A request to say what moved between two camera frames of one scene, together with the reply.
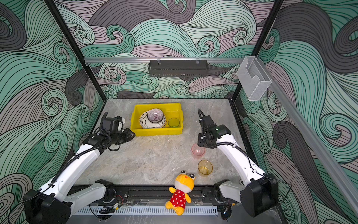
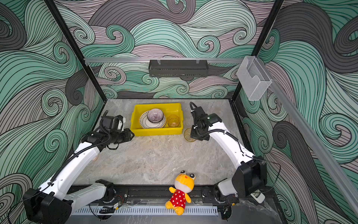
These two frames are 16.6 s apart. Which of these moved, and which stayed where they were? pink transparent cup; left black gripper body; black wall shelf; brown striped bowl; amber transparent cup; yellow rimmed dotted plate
Moved: amber transparent cup; pink transparent cup
Stayed: brown striped bowl; left black gripper body; yellow rimmed dotted plate; black wall shelf
